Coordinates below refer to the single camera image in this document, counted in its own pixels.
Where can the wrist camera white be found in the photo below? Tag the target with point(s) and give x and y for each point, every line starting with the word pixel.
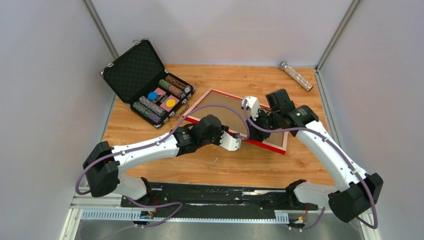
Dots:
pixel 229 142
pixel 251 104

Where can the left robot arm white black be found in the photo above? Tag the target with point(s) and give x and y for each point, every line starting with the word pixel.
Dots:
pixel 106 165

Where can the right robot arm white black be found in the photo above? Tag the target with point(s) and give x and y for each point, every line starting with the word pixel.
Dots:
pixel 355 193

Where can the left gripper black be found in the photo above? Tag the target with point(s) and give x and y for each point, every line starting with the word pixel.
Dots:
pixel 224 127

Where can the pink card box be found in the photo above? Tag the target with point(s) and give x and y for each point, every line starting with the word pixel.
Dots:
pixel 163 96

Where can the dark green chip roll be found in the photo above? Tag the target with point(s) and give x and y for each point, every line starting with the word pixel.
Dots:
pixel 172 89

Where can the glitter-filled clear tube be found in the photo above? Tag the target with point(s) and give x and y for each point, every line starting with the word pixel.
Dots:
pixel 297 77

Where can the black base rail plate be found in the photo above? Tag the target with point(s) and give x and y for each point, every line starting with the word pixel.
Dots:
pixel 202 201

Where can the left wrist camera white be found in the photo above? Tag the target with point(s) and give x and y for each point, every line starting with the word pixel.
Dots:
pixel 229 142

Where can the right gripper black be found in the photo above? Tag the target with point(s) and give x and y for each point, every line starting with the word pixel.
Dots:
pixel 258 136

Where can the green poker chip roll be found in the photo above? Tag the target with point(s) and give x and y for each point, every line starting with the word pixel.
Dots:
pixel 144 111

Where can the pink wooden picture frame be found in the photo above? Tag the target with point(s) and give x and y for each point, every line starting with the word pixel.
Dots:
pixel 265 145

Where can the blue round chip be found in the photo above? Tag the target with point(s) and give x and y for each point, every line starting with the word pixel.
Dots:
pixel 152 96

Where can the brown poker chip roll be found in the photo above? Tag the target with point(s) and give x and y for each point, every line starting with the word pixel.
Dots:
pixel 177 83

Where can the yellow round chip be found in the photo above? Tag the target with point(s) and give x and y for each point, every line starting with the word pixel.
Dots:
pixel 170 103

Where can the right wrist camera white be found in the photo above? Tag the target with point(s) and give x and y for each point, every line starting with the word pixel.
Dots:
pixel 251 104

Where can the aluminium frame rail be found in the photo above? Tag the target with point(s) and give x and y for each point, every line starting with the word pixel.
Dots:
pixel 120 208

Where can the black foam-lined case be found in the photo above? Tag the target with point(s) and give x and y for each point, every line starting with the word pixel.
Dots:
pixel 136 73

